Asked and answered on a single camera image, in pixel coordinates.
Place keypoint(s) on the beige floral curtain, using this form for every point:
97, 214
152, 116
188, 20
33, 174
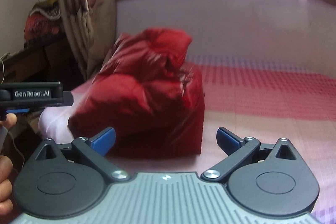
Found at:
90, 27

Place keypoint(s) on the colourful clothes pile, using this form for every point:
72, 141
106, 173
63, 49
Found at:
44, 20

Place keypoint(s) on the red puffer jacket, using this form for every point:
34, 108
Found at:
149, 94

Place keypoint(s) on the person's left hand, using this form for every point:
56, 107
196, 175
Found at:
6, 168

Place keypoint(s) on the dark wooden side table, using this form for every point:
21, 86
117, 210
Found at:
49, 61

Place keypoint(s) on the pink purple checked bedsheet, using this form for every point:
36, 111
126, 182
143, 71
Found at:
266, 100

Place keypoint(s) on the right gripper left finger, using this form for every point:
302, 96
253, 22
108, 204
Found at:
91, 152

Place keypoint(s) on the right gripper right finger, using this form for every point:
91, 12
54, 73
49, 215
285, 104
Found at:
240, 152

